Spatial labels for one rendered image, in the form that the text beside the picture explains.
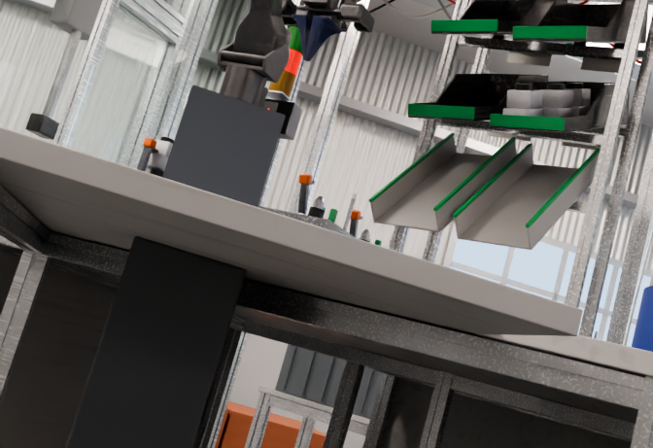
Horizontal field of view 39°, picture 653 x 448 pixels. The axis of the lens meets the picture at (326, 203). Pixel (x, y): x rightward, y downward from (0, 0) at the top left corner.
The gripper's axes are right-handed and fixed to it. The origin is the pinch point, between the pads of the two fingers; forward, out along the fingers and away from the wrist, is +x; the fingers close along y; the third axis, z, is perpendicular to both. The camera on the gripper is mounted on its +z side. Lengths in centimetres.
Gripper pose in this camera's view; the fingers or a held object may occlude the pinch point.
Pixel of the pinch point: (311, 42)
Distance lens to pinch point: 158.7
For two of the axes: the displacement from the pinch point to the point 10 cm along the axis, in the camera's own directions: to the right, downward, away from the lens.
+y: -8.7, -1.6, 4.7
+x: -2.7, 9.5, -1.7
